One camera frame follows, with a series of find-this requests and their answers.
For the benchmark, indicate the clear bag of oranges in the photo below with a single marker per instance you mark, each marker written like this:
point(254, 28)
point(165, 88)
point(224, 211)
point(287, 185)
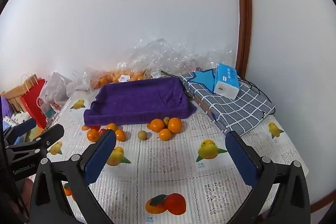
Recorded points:
point(115, 75)

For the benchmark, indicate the blue plastic wrapper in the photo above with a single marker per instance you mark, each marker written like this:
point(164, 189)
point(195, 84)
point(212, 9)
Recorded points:
point(204, 78)

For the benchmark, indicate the small clear plastic bag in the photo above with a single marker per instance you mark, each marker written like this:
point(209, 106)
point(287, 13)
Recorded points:
point(78, 81)

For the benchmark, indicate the large crinkled clear plastic bag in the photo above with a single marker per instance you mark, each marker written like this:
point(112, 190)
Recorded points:
point(162, 56)

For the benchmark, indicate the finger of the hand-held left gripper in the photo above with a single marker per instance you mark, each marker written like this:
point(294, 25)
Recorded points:
point(51, 136)
point(25, 126)

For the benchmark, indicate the small yellow fruit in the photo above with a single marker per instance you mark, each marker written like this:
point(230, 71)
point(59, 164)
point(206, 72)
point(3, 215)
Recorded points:
point(166, 120)
point(142, 134)

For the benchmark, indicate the tiny orange fruit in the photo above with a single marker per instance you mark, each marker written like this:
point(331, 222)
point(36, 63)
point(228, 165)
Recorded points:
point(84, 127)

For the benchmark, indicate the white plastic bag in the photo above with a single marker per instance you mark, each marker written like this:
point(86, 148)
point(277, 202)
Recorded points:
point(55, 87)

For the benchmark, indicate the brown paper bag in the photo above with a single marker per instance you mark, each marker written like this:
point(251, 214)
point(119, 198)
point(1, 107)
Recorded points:
point(14, 99)

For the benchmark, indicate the grey checked cloth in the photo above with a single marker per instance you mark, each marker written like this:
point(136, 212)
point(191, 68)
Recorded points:
point(236, 108)

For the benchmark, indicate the white spotted cloth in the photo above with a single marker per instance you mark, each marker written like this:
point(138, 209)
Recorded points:
point(15, 117)

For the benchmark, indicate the small red fruit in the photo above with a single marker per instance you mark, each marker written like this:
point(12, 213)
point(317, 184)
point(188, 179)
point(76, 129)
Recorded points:
point(103, 131)

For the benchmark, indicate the purple cloth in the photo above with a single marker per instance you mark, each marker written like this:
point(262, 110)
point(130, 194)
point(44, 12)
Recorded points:
point(136, 103)

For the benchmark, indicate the brown wooden door frame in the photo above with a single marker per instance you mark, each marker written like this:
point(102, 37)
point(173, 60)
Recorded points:
point(242, 16)

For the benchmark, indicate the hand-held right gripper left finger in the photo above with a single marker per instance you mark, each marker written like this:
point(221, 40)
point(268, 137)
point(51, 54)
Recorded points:
point(99, 158)

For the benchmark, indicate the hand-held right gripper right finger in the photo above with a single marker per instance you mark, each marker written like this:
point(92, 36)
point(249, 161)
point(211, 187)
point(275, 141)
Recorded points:
point(242, 161)

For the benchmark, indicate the red paper bag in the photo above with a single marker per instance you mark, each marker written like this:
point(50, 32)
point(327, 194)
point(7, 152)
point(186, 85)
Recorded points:
point(34, 103)

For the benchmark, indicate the orange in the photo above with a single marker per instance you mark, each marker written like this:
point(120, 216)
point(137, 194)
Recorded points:
point(157, 125)
point(175, 125)
point(120, 135)
point(92, 134)
point(165, 134)
point(112, 127)

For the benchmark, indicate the blue tissue pack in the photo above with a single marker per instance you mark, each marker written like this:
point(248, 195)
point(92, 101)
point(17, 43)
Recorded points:
point(225, 82)

